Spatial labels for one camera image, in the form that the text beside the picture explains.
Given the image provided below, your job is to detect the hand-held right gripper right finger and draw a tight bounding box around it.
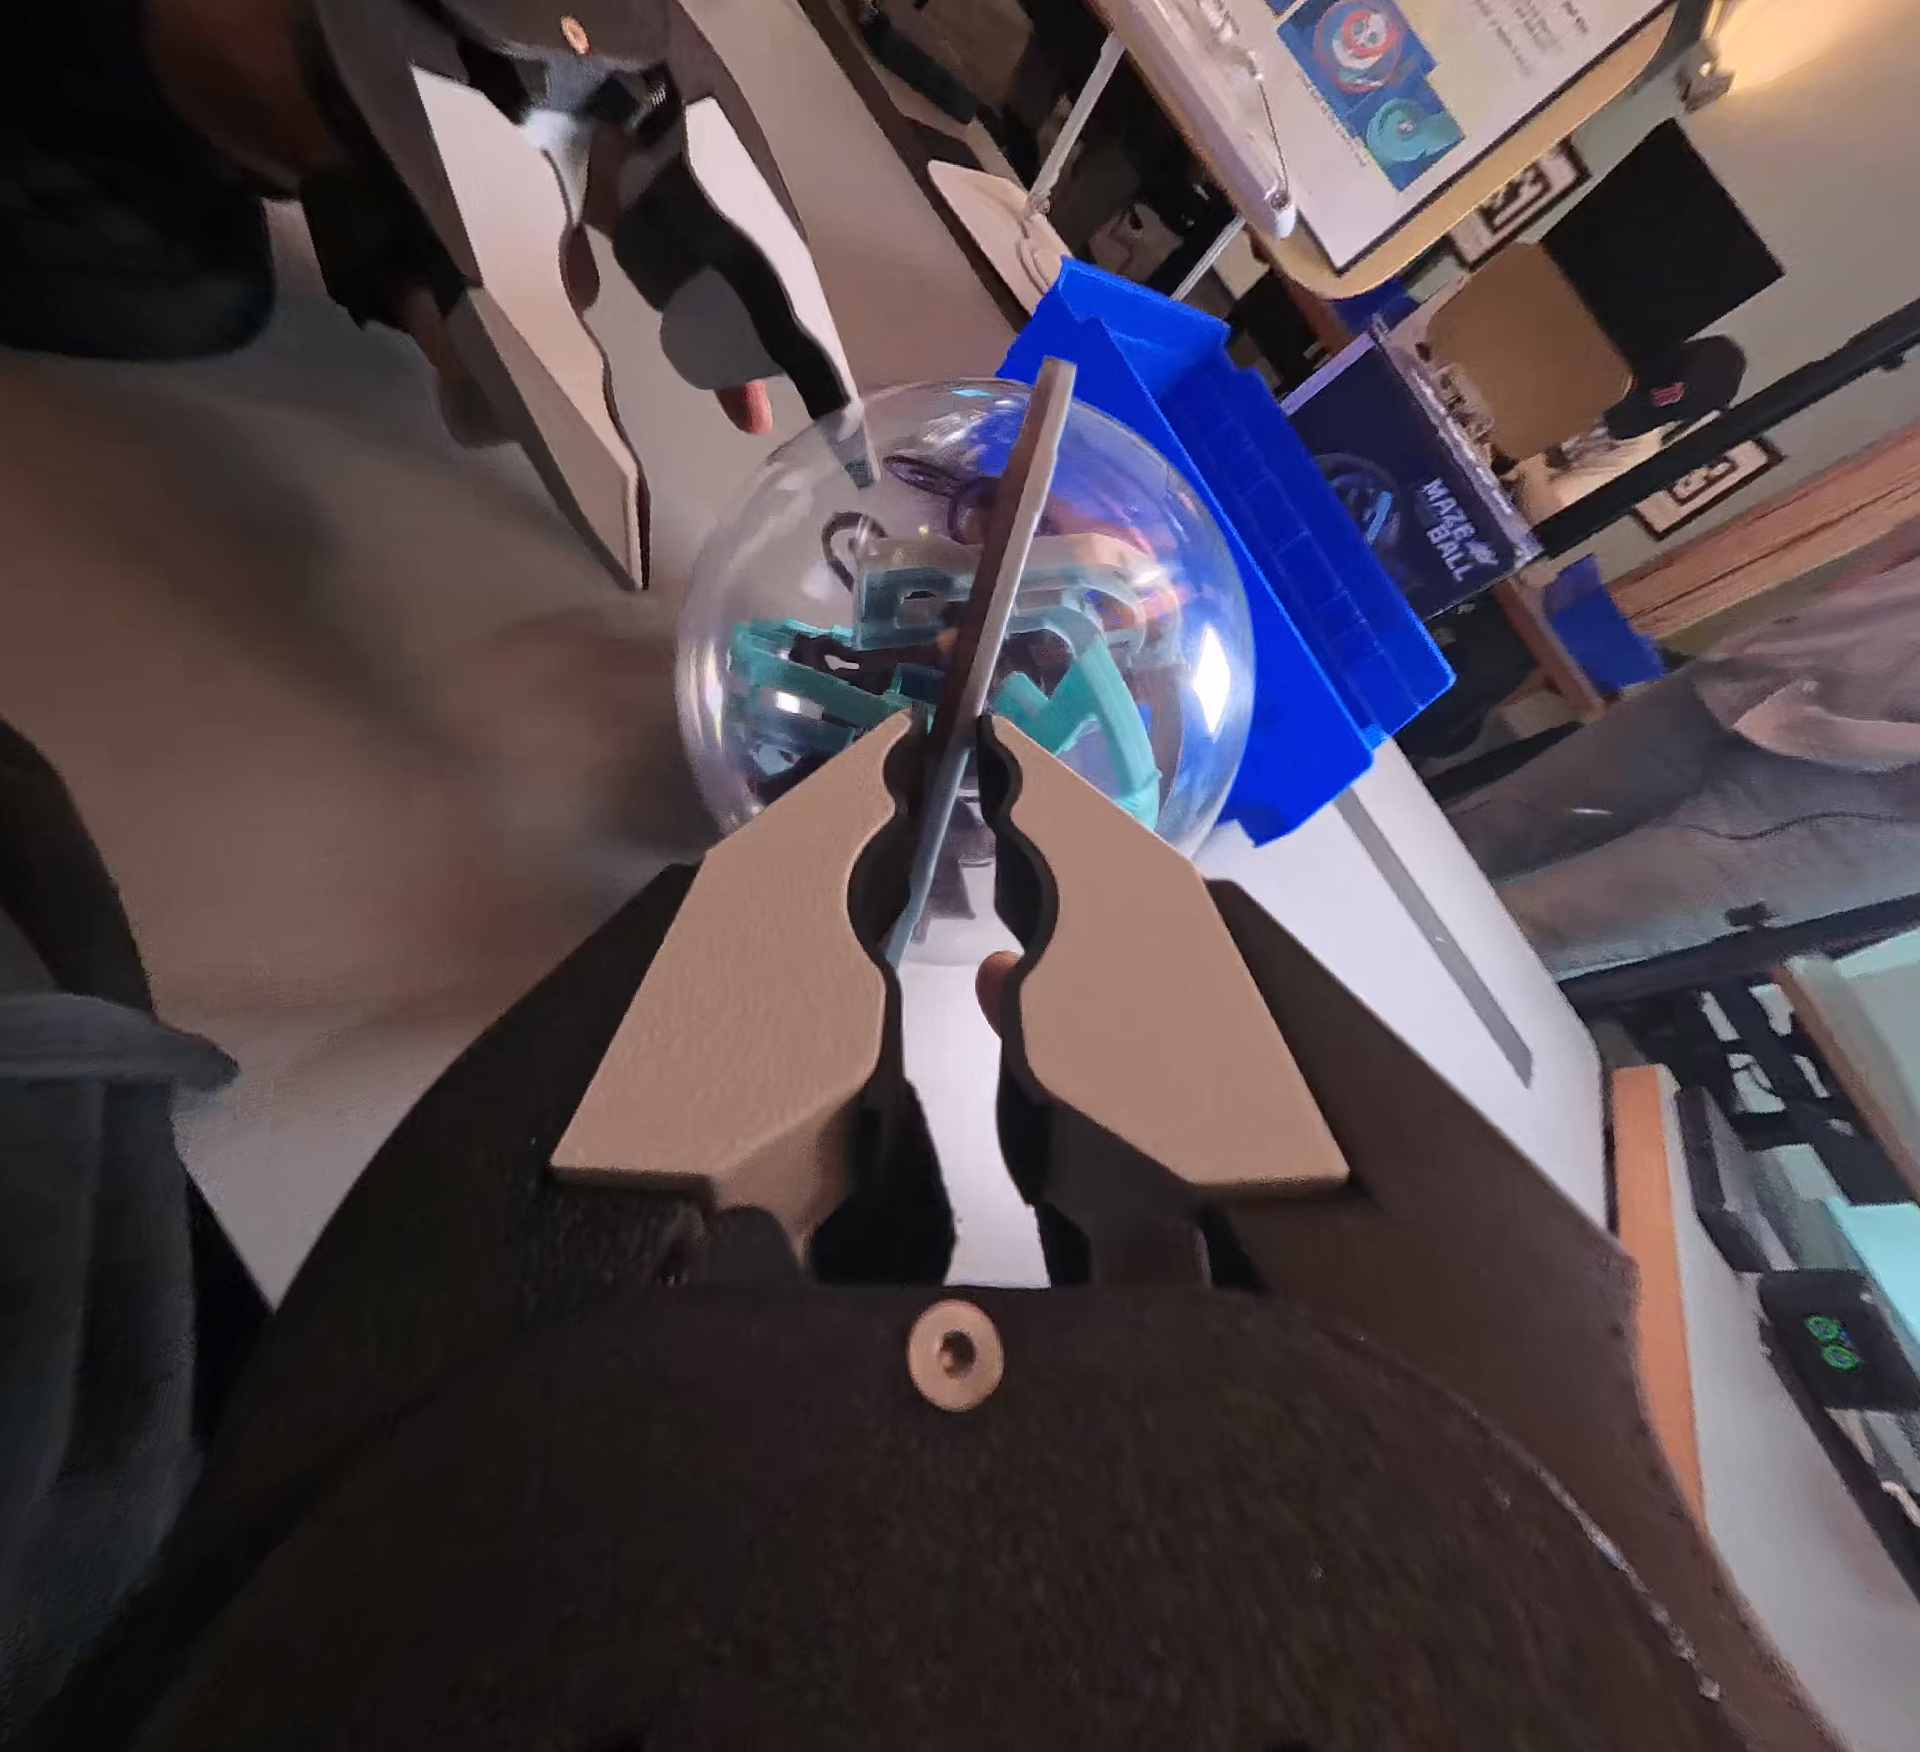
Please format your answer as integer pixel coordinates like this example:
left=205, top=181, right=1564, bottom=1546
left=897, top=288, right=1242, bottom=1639
left=972, top=717, right=1352, bottom=1265

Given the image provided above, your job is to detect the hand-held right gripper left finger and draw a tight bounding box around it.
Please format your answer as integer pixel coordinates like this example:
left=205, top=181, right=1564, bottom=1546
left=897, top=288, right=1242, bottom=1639
left=550, top=709, right=927, bottom=1260

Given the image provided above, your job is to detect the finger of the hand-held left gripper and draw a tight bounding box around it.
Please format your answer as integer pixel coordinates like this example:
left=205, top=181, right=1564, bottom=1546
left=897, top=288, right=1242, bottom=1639
left=407, top=63, right=654, bottom=592
left=608, top=97, right=877, bottom=482

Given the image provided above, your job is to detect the clear plastic maze ball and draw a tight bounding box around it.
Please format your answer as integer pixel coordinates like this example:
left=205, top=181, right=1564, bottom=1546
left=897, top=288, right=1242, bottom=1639
left=671, top=354, right=1259, bottom=968

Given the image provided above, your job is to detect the person's left forearm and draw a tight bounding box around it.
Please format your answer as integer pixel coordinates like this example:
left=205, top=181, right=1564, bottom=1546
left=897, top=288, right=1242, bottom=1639
left=0, top=0, right=287, bottom=358

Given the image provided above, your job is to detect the person's left hand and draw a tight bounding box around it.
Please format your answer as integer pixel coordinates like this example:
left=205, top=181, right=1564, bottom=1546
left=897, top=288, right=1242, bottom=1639
left=140, top=0, right=780, bottom=447

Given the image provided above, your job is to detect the blue plastic bin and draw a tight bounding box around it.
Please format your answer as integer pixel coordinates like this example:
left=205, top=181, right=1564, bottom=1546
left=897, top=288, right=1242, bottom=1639
left=999, top=311, right=1382, bottom=850
left=1060, top=257, right=1458, bottom=733

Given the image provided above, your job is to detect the instruction sheet on clipboard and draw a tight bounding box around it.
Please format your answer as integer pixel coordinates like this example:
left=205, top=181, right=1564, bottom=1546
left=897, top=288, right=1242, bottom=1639
left=1091, top=0, right=1297, bottom=239

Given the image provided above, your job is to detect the orange-edged grey desk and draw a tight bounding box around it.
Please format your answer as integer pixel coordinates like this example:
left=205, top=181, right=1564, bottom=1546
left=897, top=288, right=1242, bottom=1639
left=1602, top=1064, right=1920, bottom=1631

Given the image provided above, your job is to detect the dark blue toy package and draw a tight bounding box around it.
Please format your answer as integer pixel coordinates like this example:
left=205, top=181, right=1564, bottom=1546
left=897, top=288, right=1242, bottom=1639
left=1281, top=333, right=1547, bottom=619

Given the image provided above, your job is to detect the person's black printed hoodie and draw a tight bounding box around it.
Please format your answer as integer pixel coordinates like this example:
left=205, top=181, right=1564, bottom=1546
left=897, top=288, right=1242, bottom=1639
left=0, top=717, right=240, bottom=1752

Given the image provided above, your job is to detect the black power station box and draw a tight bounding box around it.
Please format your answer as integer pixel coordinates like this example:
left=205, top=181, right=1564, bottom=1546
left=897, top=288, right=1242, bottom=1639
left=1753, top=1268, right=1920, bottom=1419

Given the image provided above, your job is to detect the black monitor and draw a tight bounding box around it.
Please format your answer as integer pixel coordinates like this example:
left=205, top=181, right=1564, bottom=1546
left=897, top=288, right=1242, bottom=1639
left=1543, top=114, right=1785, bottom=328

